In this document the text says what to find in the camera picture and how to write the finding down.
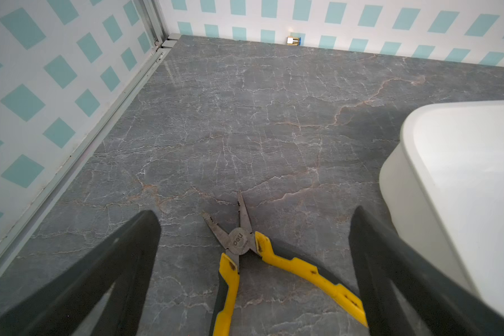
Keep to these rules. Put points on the small brass fitting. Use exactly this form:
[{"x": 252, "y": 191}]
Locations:
[{"x": 293, "y": 41}]

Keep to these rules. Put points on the white plastic storage box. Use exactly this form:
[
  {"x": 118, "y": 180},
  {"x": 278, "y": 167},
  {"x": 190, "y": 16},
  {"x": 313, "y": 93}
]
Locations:
[{"x": 444, "y": 187}]

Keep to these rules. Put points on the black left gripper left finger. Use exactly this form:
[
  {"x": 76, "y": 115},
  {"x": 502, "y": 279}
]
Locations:
[{"x": 122, "y": 264}]

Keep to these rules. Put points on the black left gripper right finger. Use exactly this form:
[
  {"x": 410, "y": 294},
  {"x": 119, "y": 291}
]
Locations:
[{"x": 404, "y": 294}]

